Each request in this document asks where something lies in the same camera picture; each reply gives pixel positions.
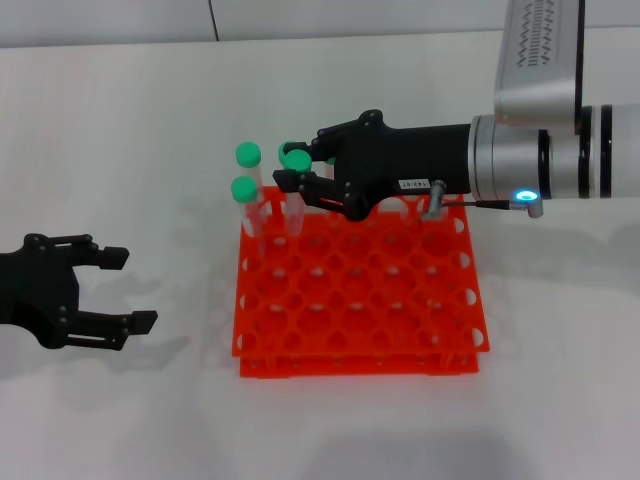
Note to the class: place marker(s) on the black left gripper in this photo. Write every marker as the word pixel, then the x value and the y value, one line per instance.
pixel 35 290

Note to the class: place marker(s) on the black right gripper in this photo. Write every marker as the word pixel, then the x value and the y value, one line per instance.
pixel 410 155

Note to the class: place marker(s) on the orange test tube rack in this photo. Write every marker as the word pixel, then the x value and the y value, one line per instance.
pixel 360 300

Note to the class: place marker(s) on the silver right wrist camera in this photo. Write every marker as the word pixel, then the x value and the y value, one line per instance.
pixel 537 60

